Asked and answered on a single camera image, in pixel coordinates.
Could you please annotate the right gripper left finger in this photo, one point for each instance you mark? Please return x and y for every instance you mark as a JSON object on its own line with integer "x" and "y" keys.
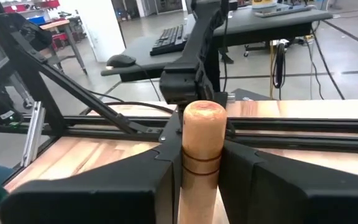
{"x": 104, "y": 199}

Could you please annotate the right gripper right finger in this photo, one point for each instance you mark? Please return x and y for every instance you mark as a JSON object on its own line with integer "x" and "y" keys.
{"x": 291, "y": 199}

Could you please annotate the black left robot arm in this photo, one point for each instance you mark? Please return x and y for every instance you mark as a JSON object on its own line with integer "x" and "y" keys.
{"x": 185, "y": 84}

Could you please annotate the black computer mouse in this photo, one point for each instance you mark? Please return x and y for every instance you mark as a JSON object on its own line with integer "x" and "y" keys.
{"x": 120, "y": 60}

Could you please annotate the black keyboard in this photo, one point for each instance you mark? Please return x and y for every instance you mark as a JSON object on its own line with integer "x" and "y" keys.
{"x": 168, "y": 40}

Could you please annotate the black desk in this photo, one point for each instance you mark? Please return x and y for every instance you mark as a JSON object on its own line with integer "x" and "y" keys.
{"x": 259, "y": 26}

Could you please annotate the wooden top workbench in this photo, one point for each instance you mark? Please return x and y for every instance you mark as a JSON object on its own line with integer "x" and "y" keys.
{"x": 54, "y": 24}

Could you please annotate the grey flat device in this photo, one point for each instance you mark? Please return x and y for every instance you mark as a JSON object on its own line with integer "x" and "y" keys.
{"x": 284, "y": 12}

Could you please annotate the blue storage bin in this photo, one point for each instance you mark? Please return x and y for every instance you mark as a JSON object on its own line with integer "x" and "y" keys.
{"x": 37, "y": 20}

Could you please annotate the yellow white container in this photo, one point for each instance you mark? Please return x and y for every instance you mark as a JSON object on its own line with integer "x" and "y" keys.
{"x": 264, "y": 3}

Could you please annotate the red storage bin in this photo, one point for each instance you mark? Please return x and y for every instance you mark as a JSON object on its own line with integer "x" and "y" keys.
{"x": 14, "y": 8}
{"x": 50, "y": 3}

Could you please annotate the black aluminium rig frame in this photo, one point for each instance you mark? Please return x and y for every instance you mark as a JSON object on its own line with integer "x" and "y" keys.
{"x": 291, "y": 126}

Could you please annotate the silver aluminium bracket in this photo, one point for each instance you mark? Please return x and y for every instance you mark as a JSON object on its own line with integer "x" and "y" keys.
{"x": 34, "y": 133}

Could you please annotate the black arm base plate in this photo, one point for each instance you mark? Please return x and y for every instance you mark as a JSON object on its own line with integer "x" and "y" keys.
{"x": 250, "y": 95}

